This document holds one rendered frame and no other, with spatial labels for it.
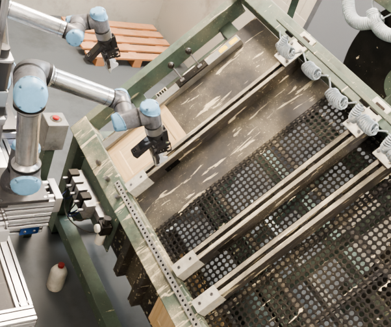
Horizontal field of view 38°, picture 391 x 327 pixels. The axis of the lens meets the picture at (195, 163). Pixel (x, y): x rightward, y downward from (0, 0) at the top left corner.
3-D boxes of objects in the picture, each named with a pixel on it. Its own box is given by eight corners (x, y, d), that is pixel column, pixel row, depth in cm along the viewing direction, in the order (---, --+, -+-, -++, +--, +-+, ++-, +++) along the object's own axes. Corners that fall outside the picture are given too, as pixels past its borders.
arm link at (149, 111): (135, 100, 220) (156, 95, 221) (139, 119, 228) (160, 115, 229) (139, 113, 215) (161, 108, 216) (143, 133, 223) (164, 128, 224)
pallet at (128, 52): (152, 32, 669) (154, 24, 663) (182, 71, 619) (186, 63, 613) (58, 23, 602) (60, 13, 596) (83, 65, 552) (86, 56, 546)
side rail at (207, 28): (95, 124, 335) (85, 115, 326) (240, 6, 326) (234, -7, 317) (99, 130, 331) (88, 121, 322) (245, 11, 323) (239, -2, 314)
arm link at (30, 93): (39, 175, 237) (47, 63, 204) (41, 200, 227) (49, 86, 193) (9, 175, 233) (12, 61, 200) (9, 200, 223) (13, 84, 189)
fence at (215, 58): (105, 146, 315) (101, 143, 312) (238, 38, 308) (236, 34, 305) (108, 152, 312) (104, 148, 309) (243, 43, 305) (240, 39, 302)
